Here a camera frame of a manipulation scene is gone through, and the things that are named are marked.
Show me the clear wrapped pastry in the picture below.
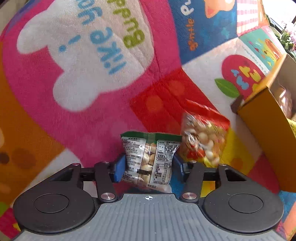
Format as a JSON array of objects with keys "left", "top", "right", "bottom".
[{"left": 273, "top": 86, "right": 293, "bottom": 118}]

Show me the green peanut packet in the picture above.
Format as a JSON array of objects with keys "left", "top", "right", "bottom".
[{"left": 121, "top": 131, "right": 182, "bottom": 193}]

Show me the small succulent pot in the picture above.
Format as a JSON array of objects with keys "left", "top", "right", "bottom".
[{"left": 280, "top": 23, "right": 295, "bottom": 52}]

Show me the red yellow snack packet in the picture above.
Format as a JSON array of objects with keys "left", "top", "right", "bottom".
[{"left": 178, "top": 99, "right": 230, "bottom": 168}]

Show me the yellow cardboard box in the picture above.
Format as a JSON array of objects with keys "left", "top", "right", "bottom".
[{"left": 231, "top": 53, "right": 295, "bottom": 192}]

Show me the colourful cartoon play mat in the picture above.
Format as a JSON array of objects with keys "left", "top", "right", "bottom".
[{"left": 1, "top": 1, "right": 295, "bottom": 240}]

